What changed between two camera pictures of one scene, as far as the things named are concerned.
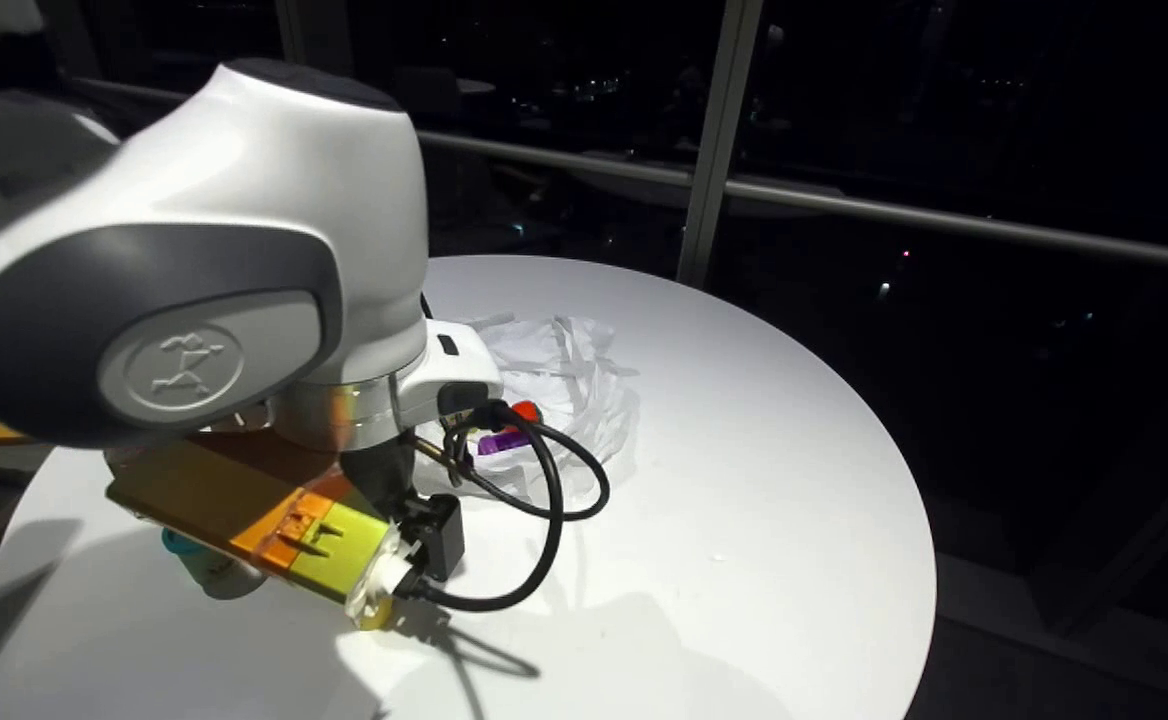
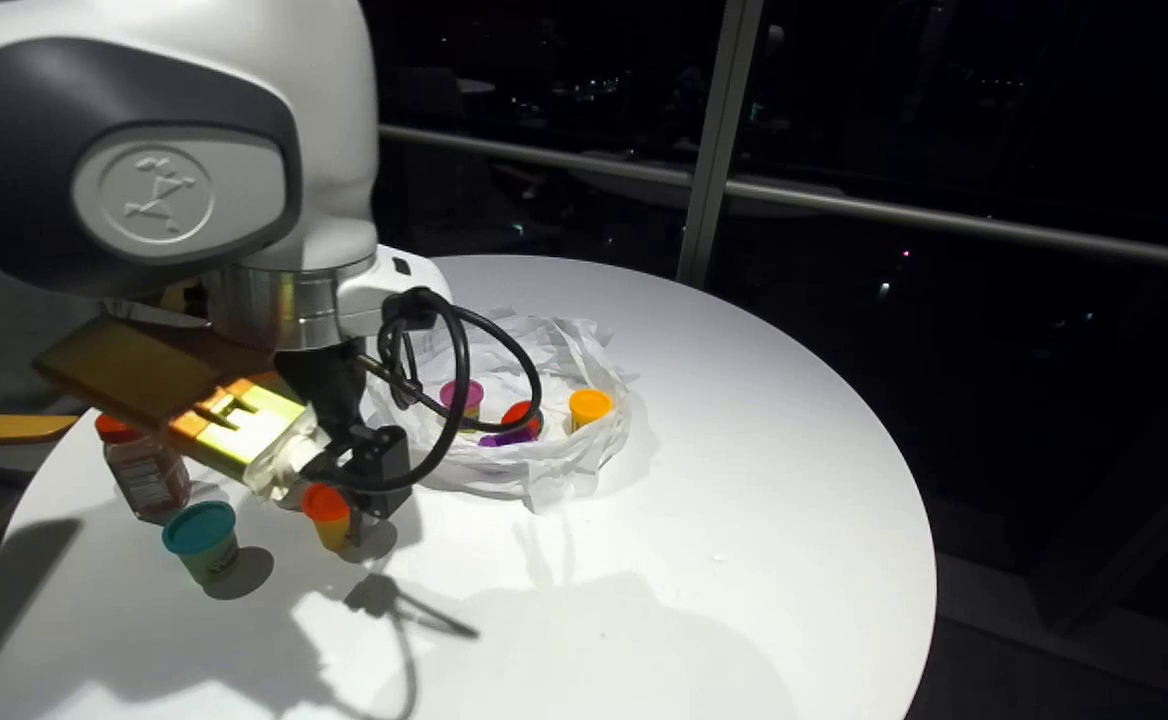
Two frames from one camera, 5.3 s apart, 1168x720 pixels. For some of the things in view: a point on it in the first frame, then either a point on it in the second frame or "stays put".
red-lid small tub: [525, 409] stays put
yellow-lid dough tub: [379, 611] to [584, 404]
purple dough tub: [500, 442] stays put
